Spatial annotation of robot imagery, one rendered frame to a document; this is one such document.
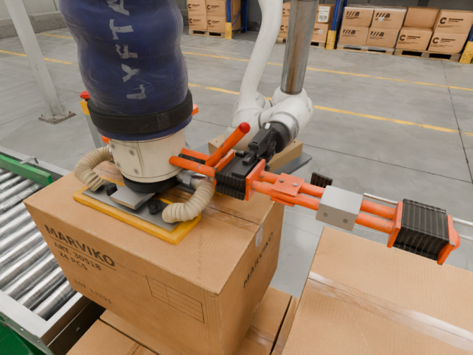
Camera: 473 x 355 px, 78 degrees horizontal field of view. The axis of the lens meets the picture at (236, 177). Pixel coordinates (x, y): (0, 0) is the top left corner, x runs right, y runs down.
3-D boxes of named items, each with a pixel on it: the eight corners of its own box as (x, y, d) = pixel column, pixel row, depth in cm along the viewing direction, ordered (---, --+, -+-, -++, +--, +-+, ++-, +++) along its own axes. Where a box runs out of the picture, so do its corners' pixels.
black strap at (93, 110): (69, 121, 64) (62, 103, 61) (143, 89, 80) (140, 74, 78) (148, 144, 55) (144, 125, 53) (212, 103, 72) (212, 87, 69)
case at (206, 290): (72, 289, 100) (21, 200, 77) (150, 216, 129) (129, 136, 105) (224, 380, 78) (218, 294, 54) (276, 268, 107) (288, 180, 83)
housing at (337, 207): (314, 220, 56) (318, 203, 53) (323, 200, 61) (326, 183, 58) (352, 233, 53) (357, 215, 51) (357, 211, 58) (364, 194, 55)
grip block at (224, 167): (212, 191, 63) (210, 170, 60) (233, 169, 70) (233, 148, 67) (246, 203, 60) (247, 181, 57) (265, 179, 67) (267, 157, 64)
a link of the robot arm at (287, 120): (296, 144, 83) (290, 154, 79) (267, 137, 86) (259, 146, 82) (300, 115, 78) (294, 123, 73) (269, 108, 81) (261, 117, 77)
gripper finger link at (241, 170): (257, 161, 64) (257, 158, 64) (243, 178, 59) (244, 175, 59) (245, 158, 65) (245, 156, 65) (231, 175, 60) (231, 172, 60)
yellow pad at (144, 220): (73, 200, 77) (66, 184, 74) (103, 179, 84) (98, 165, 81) (177, 246, 64) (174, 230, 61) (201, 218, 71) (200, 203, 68)
